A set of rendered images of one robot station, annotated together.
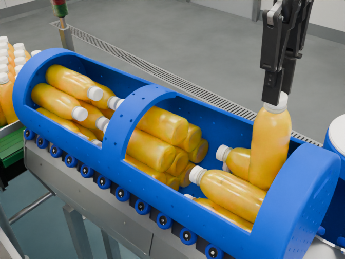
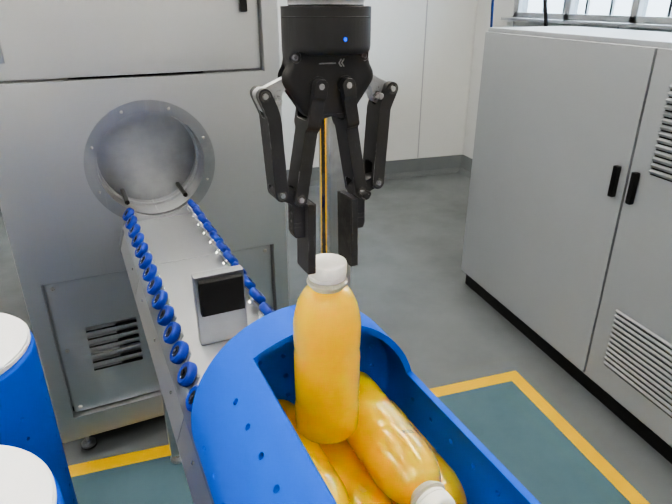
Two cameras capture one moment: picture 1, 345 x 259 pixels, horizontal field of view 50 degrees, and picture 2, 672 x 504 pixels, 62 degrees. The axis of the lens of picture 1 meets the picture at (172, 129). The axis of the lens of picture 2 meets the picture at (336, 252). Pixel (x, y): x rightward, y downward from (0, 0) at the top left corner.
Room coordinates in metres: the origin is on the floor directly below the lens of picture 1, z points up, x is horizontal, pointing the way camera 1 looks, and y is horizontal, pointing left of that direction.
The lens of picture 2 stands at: (1.02, 0.02, 1.58)
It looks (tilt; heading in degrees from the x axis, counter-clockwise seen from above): 24 degrees down; 203
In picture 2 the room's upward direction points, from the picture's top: straight up
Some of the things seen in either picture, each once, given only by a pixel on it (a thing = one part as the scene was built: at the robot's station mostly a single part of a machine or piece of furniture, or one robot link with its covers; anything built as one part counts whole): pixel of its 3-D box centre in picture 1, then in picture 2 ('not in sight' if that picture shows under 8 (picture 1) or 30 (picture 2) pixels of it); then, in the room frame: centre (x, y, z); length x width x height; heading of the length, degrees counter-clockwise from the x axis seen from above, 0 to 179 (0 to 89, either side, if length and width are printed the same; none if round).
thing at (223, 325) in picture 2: not in sight; (221, 307); (0.20, -0.59, 1.00); 0.10 x 0.04 x 0.15; 138
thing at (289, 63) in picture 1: (284, 75); (306, 235); (0.58, -0.20, 1.37); 0.03 x 0.01 x 0.07; 48
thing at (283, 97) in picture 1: (275, 99); (327, 268); (0.56, -0.19, 1.33); 0.04 x 0.04 x 0.02
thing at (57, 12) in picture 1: (59, 8); not in sight; (1.61, 0.46, 1.18); 0.06 x 0.06 x 0.05
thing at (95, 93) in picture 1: (95, 93); not in sight; (0.92, 0.21, 1.16); 0.04 x 0.02 x 0.04; 138
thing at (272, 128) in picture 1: (269, 144); (326, 354); (0.56, -0.19, 1.23); 0.07 x 0.07 x 0.19
